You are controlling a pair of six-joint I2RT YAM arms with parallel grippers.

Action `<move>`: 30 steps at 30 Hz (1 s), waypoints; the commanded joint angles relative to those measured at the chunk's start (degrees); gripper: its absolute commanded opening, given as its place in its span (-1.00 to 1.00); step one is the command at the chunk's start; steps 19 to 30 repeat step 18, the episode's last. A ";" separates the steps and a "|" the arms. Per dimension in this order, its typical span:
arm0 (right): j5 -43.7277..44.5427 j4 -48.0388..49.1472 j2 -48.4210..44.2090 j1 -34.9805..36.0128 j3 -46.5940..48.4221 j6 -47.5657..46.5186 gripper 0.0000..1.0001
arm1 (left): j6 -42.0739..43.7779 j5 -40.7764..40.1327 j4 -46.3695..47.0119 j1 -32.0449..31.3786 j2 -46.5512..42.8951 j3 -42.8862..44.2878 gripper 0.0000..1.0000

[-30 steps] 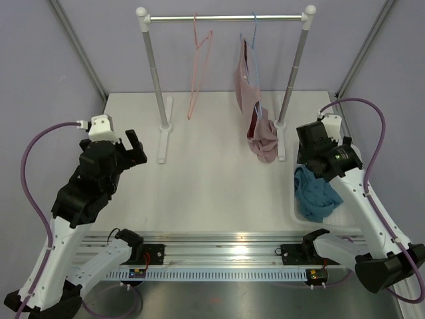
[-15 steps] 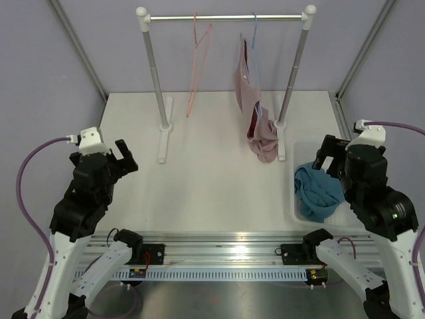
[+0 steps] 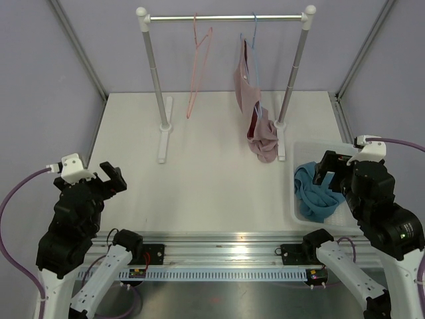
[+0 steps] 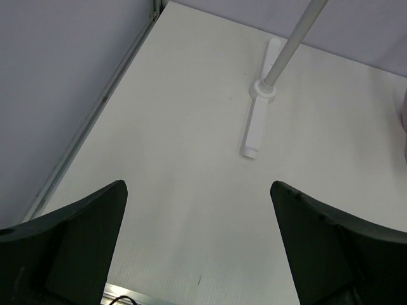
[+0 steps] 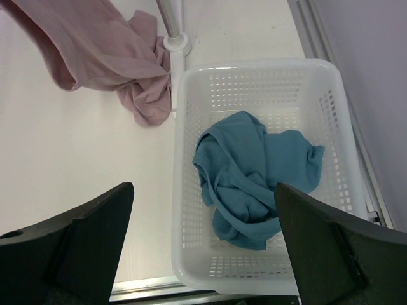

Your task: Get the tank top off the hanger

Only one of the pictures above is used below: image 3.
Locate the teal tank top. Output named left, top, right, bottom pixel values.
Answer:
left=294, top=161, right=345, bottom=223

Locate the pink wire hanger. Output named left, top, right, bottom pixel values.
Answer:
left=186, top=13, right=213, bottom=119

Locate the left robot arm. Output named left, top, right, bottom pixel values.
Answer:
left=36, top=158, right=143, bottom=318

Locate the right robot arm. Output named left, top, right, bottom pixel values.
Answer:
left=301, top=150, right=424, bottom=318

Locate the pink tank top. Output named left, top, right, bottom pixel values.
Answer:
left=233, top=35, right=278, bottom=163

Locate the white plastic basket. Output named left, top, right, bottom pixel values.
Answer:
left=290, top=140, right=360, bottom=234

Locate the white clothes rack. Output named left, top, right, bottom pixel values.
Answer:
left=135, top=5, right=316, bottom=164

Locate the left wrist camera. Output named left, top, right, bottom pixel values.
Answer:
left=46, top=153, right=96, bottom=185

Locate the aluminium frame post right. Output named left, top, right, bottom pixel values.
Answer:
left=329, top=0, right=398, bottom=143

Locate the aluminium frame post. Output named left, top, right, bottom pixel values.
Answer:
left=329, top=0, right=398, bottom=143
left=46, top=0, right=110, bottom=100

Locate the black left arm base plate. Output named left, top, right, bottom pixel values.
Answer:
left=129, top=243, right=165, bottom=266

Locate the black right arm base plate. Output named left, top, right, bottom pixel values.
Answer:
left=280, top=244, right=323, bottom=266

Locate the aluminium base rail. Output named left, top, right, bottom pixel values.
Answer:
left=89, top=234, right=376, bottom=268

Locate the blue wire hanger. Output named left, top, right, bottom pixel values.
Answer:
left=251, top=13, right=262, bottom=120

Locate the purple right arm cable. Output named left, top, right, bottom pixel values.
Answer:
left=335, top=138, right=425, bottom=290

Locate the white slotted cable duct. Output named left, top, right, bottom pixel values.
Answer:
left=76, top=268, right=308, bottom=282

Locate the aluminium frame post left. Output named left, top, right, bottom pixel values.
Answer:
left=46, top=0, right=110, bottom=100

